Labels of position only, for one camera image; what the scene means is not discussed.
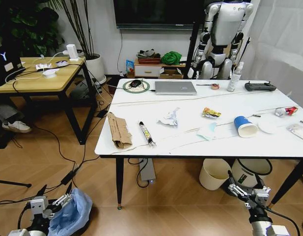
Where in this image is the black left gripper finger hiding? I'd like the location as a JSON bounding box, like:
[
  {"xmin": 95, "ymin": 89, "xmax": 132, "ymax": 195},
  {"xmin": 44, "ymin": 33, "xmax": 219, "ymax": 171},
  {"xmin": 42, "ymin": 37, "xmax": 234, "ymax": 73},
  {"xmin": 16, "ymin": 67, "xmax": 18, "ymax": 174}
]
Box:
[
  {"xmin": 52, "ymin": 182, "xmax": 74, "ymax": 207},
  {"xmin": 28, "ymin": 184, "xmax": 48, "ymax": 204}
]

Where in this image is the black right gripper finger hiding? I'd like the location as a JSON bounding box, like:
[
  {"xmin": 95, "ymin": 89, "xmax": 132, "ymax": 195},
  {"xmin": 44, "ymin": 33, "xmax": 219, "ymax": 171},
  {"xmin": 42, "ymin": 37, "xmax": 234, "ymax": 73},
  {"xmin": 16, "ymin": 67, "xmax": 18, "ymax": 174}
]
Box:
[
  {"xmin": 255, "ymin": 175, "xmax": 272, "ymax": 197},
  {"xmin": 226, "ymin": 170, "xmax": 251, "ymax": 199}
]

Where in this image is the white bin with black rim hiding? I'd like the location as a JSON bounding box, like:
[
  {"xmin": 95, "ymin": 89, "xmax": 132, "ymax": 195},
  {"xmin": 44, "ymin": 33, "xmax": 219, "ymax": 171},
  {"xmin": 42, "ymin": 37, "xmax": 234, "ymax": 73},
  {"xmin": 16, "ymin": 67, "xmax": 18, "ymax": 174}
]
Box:
[{"xmin": 230, "ymin": 158, "xmax": 273, "ymax": 196}]

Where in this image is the beige waste bin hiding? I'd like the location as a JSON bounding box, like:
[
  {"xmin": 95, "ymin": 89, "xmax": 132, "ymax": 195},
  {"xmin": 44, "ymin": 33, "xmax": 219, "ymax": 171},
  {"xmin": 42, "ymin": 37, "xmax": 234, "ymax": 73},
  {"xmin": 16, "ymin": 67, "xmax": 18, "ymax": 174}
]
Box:
[{"xmin": 199, "ymin": 158, "xmax": 232, "ymax": 191}]

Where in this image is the black power adapter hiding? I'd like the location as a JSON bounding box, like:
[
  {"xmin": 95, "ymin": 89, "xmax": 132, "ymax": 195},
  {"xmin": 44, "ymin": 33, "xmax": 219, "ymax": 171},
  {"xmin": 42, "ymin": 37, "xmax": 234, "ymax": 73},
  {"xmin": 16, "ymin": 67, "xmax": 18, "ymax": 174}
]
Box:
[{"xmin": 60, "ymin": 169, "xmax": 76, "ymax": 185}]

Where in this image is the black stand foot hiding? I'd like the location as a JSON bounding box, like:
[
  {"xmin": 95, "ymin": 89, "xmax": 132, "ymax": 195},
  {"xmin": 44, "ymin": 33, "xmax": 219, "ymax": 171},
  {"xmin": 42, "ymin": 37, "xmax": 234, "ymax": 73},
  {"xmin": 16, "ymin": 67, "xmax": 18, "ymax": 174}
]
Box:
[{"xmin": 0, "ymin": 178, "xmax": 32, "ymax": 188}]

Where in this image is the black table leg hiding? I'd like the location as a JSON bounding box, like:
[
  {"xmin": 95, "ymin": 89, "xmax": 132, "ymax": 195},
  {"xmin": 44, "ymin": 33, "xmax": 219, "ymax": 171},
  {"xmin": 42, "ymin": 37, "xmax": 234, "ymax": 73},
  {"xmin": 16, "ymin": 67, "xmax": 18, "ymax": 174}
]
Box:
[
  {"xmin": 115, "ymin": 157, "xmax": 125, "ymax": 210},
  {"xmin": 271, "ymin": 159, "xmax": 303, "ymax": 207}
]

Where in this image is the white round lid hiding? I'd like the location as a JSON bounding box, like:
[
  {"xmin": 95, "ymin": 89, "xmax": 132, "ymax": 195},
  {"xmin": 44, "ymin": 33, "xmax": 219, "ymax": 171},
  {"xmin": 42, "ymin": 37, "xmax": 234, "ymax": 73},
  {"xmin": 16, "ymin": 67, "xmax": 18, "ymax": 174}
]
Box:
[{"xmin": 257, "ymin": 115, "xmax": 278, "ymax": 135}]

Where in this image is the blue paper cup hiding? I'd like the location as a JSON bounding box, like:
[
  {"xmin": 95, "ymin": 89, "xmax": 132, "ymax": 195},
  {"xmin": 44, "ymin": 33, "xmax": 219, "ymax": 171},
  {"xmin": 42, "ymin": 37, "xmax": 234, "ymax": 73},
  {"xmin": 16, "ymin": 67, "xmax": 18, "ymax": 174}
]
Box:
[{"xmin": 233, "ymin": 115, "xmax": 259, "ymax": 138}]

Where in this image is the clear plastic package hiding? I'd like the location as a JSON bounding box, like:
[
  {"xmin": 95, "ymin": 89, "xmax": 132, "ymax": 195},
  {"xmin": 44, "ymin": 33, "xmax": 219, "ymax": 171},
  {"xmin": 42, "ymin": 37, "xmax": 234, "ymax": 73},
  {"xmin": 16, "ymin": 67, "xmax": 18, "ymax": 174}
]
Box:
[{"xmin": 286, "ymin": 122, "xmax": 303, "ymax": 143}]

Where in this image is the person's shoe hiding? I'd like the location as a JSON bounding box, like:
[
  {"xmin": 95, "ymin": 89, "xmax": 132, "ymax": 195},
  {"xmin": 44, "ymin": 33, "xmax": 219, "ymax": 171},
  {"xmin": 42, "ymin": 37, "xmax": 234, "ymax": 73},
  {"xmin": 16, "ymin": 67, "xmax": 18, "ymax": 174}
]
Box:
[{"xmin": 1, "ymin": 120, "xmax": 32, "ymax": 134}]

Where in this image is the crushed red silver can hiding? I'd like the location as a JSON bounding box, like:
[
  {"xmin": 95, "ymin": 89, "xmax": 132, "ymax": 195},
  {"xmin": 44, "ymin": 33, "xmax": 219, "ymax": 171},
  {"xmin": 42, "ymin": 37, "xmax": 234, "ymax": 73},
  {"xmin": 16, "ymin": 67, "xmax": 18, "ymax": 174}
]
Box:
[{"xmin": 274, "ymin": 106, "xmax": 300, "ymax": 117}]

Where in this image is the yellow snack wrapper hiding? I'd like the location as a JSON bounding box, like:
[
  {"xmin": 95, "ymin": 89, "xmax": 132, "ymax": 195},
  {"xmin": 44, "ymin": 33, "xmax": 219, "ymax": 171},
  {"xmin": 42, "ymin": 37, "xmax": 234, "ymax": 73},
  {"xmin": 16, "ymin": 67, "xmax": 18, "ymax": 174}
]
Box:
[{"xmin": 202, "ymin": 107, "xmax": 222, "ymax": 119}]

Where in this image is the person's leg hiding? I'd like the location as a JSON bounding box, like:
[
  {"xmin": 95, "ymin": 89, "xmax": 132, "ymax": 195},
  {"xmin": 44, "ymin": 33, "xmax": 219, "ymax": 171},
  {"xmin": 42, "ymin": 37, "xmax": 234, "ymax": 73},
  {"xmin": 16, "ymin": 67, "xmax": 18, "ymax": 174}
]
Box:
[{"xmin": 0, "ymin": 103, "xmax": 20, "ymax": 123}]

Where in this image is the grey power strip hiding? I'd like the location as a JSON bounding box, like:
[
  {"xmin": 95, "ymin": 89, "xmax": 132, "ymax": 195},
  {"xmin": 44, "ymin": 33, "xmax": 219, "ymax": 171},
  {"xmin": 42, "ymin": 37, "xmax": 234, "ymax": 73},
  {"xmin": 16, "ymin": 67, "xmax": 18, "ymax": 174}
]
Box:
[{"xmin": 138, "ymin": 158, "xmax": 157, "ymax": 188}]

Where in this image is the torn brown cardboard piece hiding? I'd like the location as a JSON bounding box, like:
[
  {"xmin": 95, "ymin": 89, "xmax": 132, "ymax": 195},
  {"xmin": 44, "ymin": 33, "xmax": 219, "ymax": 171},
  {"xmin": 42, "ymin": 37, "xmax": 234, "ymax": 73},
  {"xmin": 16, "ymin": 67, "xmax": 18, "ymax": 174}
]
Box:
[{"xmin": 107, "ymin": 112, "xmax": 134, "ymax": 149}]

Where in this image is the black remote controller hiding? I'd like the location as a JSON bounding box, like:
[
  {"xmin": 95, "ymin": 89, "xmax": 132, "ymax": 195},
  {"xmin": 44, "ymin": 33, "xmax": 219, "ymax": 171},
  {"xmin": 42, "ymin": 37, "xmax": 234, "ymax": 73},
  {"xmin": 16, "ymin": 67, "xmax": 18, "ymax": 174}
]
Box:
[{"xmin": 244, "ymin": 81, "xmax": 277, "ymax": 92}]

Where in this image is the crumpled silver white wrapper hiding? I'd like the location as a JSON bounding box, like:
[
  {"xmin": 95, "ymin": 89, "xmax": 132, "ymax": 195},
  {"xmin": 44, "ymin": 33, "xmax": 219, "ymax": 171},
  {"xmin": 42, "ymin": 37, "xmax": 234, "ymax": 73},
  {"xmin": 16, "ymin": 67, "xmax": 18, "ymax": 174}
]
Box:
[{"xmin": 156, "ymin": 107, "xmax": 181, "ymax": 127}]

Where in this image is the long black snack wrapper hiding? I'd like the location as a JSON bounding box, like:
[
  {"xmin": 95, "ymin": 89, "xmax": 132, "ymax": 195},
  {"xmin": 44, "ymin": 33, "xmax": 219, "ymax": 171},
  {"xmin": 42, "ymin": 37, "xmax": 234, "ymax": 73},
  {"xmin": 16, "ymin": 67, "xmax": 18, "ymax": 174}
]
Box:
[{"xmin": 138, "ymin": 120, "xmax": 157, "ymax": 148}]

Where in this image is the wooden side table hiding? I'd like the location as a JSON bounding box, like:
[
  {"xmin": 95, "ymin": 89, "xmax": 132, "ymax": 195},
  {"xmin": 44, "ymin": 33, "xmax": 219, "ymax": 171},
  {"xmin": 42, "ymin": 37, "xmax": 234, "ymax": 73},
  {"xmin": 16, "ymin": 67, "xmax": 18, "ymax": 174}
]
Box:
[{"xmin": 0, "ymin": 56, "xmax": 98, "ymax": 146}]

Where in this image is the clear spray bottle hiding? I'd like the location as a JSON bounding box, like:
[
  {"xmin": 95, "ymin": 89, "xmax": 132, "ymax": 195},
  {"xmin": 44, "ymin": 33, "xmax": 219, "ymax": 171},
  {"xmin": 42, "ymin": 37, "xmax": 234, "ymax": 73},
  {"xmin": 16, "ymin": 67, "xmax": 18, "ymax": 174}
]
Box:
[{"xmin": 226, "ymin": 61, "xmax": 245, "ymax": 93}]

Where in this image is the white round dish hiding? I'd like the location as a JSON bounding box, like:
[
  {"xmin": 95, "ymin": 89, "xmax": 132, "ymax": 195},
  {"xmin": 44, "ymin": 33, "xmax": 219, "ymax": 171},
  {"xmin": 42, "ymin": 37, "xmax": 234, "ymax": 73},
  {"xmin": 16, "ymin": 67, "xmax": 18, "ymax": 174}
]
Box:
[{"xmin": 42, "ymin": 68, "xmax": 60, "ymax": 79}]

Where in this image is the silver laptop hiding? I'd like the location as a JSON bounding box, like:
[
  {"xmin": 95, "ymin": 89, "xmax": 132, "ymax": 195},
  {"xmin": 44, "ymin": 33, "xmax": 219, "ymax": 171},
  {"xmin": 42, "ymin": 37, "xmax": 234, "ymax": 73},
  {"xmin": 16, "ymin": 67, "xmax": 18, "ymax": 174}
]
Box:
[{"xmin": 155, "ymin": 81, "xmax": 198, "ymax": 96}]

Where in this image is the black computer case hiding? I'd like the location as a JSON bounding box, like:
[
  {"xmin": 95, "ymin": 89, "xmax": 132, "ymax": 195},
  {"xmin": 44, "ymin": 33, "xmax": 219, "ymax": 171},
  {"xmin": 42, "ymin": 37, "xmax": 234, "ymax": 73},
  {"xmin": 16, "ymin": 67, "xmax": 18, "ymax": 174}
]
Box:
[{"xmin": 0, "ymin": 36, "xmax": 26, "ymax": 87}]

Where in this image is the open cardboard box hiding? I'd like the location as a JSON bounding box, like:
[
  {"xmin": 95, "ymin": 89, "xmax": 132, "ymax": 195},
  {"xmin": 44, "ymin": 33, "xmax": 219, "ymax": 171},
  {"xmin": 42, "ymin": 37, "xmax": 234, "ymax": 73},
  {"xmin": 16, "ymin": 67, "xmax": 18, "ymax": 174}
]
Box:
[{"xmin": 159, "ymin": 67, "xmax": 184, "ymax": 80}]

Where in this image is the tall plant in white pot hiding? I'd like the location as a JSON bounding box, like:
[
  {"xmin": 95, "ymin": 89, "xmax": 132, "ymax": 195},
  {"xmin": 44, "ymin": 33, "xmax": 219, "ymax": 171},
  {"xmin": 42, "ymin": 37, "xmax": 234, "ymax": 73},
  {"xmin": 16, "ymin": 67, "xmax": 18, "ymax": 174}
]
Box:
[{"xmin": 58, "ymin": 0, "xmax": 108, "ymax": 85}]

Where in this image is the white curtain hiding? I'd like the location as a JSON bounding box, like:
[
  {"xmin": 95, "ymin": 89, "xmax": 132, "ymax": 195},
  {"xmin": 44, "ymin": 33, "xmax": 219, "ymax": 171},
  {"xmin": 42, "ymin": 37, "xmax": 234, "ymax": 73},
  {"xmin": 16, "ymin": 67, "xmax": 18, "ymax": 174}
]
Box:
[{"xmin": 248, "ymin": 0, "xmax": 303, "ymax": 113}]

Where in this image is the round green-rimmed mouse pad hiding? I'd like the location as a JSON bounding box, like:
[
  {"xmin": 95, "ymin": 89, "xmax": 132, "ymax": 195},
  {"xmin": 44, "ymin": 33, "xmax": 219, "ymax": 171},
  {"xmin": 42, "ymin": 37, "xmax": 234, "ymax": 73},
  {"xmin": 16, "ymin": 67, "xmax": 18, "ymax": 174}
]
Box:
[{"xmin": 122, "ymin": 79, "xmax": 151, "ymax": 94}]

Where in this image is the white upright charger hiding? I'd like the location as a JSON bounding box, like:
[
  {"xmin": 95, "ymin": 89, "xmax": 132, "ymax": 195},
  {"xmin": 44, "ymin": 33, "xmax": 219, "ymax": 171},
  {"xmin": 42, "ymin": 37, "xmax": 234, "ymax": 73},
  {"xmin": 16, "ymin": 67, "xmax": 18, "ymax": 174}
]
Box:
[{"xmin": 63, "ymin": 44, "xmax": 79, "ymax": 62}]

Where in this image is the green cloth bundle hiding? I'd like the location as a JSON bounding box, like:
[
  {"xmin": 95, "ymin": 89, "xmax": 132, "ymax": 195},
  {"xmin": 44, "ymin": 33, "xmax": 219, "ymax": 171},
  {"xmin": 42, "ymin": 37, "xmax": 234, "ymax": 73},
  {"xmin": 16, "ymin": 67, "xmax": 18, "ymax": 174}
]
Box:
[{"xmin": 161, "ymin": 51, "xmax": 183, "ymax": 66}]

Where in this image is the black stand pole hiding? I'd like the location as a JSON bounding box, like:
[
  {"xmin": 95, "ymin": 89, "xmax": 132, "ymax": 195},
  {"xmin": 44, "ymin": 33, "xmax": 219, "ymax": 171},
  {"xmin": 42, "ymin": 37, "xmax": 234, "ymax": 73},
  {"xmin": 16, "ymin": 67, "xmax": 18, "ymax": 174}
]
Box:
[{"xmin": 184, "ymin": 21, "xmax": 199, "ymax": 80}]

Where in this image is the blue snack packet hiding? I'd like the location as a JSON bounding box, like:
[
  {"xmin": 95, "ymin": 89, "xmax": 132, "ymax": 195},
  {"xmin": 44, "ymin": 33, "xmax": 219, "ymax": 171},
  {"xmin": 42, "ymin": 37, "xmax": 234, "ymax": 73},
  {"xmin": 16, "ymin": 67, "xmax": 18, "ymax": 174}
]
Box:
[{"xmin": 125, "ymin": 59, "xmax": 136, "ymax": 73}]

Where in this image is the low wooden white cabinet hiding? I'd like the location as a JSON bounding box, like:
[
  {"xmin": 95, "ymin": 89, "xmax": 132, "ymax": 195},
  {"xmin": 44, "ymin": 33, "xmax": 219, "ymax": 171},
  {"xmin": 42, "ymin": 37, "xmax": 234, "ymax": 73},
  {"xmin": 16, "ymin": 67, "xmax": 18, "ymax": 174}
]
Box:
[{"xmin": 133, "ymin": 58, "xmax": 187, "ymax": 79}]

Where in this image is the pile of clutter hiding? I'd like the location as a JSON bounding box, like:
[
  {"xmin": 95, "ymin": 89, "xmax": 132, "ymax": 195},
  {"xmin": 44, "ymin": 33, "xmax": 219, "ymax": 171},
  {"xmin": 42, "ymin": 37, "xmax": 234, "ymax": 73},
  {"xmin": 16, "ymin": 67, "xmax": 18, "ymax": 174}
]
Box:
[{"xmin": 136, "ymin": 48, "xmax": 162, "ymax": 65}]

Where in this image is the white humanoid robot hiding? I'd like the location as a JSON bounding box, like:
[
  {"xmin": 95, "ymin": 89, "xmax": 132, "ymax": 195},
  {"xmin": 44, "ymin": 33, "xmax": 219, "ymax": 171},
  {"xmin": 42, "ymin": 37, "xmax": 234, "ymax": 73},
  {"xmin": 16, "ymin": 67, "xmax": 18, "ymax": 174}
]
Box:
[{"xmin": 190, "ymin": 0, "xmax": 254, "ymax": 80}]

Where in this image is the large green leafy plant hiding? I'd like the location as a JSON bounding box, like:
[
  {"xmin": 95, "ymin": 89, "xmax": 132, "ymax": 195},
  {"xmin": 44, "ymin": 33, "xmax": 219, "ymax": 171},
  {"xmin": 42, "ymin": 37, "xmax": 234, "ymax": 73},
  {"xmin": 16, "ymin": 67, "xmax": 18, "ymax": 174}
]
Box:
[{"xmin": 0, "ymin": 0, "xmax": 65, "ymax": 58}]

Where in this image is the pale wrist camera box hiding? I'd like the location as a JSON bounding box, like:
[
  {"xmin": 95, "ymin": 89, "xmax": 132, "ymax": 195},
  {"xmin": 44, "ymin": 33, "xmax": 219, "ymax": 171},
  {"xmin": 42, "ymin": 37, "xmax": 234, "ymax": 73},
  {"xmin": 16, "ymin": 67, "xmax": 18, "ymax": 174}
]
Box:
[
  {"xmin": 30, "ymin": 196, "xmax": 50, "ymax": 215},
  {"xmin": 254, "ymin": 189, "xmax": 267, "ymax": 206}
]

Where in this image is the black wall television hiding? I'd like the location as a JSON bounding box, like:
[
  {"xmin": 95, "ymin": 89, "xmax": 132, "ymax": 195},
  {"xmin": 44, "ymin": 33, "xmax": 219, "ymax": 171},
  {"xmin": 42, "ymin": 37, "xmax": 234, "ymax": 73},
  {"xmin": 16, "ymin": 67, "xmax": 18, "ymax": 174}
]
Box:
[{"xmin": 113, "ymin": 0, "xmax": 206, "ymax": 30}]

